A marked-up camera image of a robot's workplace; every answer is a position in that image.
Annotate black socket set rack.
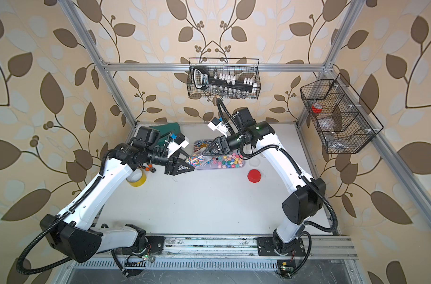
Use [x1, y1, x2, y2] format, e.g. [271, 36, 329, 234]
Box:
[188, 65, 261, 93]

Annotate black wire basket wall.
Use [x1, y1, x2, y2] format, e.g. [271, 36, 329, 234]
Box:
[300, 73, 383, 154]
[187, 57, 261, 100]

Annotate clear plastic jar lid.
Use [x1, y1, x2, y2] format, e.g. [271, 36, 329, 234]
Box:
[249, 157, 261, 168]

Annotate black wire basket right wall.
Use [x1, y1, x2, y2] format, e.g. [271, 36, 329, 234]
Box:
[300, 73, 383, 154]

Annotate red item in basket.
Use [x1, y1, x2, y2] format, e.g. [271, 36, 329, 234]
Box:
[311, 103, 324, 114]

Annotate yellow tape roll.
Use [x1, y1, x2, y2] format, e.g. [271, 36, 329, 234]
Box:
[126, 169, 147, 188]

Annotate red jar lid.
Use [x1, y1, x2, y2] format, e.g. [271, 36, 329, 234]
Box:
[247, 169, 262, 183]

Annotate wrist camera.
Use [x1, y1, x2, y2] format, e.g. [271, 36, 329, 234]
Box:
[166, 133, 189, 158]
[208, 117, 230, 137]

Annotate pile of star candies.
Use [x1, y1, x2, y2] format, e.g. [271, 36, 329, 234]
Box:
[213, 153, 245, 169]

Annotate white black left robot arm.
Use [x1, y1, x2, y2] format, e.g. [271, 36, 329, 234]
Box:
[16, 127, 194, 275]

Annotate black wire basket back wall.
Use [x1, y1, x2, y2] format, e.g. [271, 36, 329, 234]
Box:
[187, 57, 261, 100]

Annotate lilac plastic tray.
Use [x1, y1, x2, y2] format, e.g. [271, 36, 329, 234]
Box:
[193, 139, 244, 170]

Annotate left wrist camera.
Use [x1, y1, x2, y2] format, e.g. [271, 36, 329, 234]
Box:
[166, 133, 189, 158]

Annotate orange handled pliers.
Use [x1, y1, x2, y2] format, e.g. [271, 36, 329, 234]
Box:
[141, 164, 156, 173]

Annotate green plastic tool case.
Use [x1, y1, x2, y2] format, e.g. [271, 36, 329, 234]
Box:
[150, 123, 181, 146]

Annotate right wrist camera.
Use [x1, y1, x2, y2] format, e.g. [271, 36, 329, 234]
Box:
[208, 117, 230, 137]

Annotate small clear sprinkles jar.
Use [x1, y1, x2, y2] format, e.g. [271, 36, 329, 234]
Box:
[185, 152, 208, 169]

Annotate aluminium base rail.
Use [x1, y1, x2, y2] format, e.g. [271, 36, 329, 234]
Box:
[58, 234, 362, 272]

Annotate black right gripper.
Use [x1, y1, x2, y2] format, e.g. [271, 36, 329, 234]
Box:
[203, 131, 246, 157]

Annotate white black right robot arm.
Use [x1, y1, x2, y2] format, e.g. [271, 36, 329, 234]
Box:
[203, 98, 338, 256]

